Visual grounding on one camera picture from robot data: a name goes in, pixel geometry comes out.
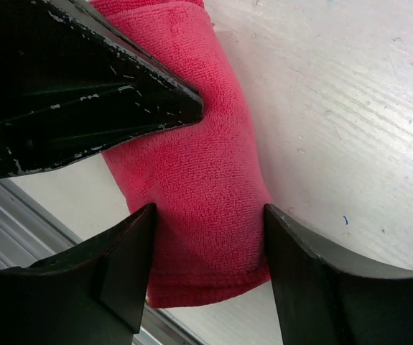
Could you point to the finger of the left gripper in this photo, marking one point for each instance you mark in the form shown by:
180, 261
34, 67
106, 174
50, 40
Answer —
104, 32
64, 98

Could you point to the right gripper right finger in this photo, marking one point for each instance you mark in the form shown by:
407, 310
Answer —
328, 294

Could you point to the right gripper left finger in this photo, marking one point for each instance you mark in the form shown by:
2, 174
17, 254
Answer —
93, 293

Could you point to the pink towel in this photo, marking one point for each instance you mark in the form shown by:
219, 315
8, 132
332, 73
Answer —
204, 179

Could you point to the aluminium mounting rail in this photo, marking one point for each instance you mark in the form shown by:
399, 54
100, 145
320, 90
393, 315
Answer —
28, 234

